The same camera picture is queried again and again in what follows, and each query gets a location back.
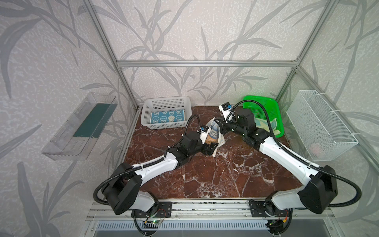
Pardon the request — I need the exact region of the beige towel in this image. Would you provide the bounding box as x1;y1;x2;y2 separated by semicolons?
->
205;118;226;157

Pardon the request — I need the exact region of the blue bunny pattern towel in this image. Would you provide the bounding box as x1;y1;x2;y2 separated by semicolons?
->
151;109;185;123

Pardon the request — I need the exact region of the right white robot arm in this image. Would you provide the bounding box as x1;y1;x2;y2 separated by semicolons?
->
216;103;338;214

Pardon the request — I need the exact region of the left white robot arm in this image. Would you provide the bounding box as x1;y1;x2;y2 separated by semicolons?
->
93;132;219;215

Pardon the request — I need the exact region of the pale green towel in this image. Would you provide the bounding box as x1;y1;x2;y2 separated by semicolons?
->
255;118;281;137

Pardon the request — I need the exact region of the green plastic basket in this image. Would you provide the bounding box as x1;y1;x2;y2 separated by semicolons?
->
243;95;284;138

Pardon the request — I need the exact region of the white plastic perforated basket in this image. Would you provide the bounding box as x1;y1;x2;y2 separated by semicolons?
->
141;96;192;130

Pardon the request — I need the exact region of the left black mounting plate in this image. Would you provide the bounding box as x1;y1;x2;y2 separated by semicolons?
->
131;201;173;219

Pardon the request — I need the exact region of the black mounting plate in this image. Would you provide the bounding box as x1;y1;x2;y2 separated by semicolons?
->
131;201;173;219
248;199;289;219

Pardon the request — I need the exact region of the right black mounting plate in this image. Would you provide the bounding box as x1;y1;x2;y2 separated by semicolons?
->
248;199;289;219

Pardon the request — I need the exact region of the left circuit board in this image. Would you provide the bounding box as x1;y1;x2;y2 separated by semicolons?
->
143;218;165;229

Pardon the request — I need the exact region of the circuit board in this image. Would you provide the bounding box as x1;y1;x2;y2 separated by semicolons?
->
265;219;291;236
143;218;165;229

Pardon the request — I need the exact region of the right circuit board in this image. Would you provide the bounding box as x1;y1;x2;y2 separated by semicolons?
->
265;219;291;236

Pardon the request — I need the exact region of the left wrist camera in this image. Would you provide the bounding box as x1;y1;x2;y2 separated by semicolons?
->
200;125;210;144

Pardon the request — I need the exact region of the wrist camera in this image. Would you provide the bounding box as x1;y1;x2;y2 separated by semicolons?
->
200;125;210;144
219;102;234;123

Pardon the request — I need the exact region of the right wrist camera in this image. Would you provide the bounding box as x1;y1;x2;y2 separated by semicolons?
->
219;102;234;123

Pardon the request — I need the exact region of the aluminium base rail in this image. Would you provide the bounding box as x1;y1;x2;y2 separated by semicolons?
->
85;198;334;236

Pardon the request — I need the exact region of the left black corrugated cable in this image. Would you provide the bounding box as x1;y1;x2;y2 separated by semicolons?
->
93;114;202;205

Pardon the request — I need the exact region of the black corrugated cable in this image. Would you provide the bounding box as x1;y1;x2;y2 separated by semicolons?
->
229;99;362;208
93;114;202;205

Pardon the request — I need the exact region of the white wire mesh basket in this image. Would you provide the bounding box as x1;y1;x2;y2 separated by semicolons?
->
287;90;358;162

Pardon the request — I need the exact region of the right black corrugated cable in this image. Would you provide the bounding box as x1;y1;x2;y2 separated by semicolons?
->
229;99;362;208

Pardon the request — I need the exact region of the clear plastic wall tray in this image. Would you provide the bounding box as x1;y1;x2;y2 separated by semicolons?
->
41;92;118;161

